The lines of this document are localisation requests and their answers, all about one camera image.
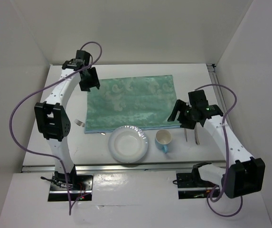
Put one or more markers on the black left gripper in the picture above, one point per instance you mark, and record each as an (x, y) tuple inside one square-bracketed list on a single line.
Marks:
[(94, 81)]

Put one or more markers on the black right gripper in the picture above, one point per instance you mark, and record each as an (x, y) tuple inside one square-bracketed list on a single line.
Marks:
[(179, 106)]

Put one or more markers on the silver spoon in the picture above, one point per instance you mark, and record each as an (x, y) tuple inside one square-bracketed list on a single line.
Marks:
[(185, 134)]

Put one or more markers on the light blue mug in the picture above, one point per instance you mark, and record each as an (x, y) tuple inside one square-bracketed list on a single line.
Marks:
[(162, 140)]

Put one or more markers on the teal patterned cloth placemat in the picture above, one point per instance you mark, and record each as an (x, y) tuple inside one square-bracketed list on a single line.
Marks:
[(145, 102)]

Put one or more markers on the white ceramic plate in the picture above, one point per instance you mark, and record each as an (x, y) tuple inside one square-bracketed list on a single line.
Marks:
[(128, 144)]

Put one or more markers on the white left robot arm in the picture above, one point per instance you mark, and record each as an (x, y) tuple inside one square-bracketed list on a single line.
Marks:
[(51, 116)]

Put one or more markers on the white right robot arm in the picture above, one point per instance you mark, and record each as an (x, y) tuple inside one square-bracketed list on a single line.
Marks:
[(243, 173)]

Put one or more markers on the silver table knife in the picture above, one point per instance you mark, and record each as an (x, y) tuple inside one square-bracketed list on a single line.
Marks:
[(196, 135)]

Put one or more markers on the silver fork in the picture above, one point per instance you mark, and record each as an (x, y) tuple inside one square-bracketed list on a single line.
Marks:
[(82, 124)]

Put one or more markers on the aluminium front rail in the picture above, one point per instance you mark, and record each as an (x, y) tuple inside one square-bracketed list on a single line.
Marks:
[(171, 166)]

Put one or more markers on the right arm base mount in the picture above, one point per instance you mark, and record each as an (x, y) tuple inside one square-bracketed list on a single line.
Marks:
[(191, 186)]

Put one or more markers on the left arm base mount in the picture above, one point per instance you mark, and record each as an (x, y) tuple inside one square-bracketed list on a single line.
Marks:
[(82, 189)]

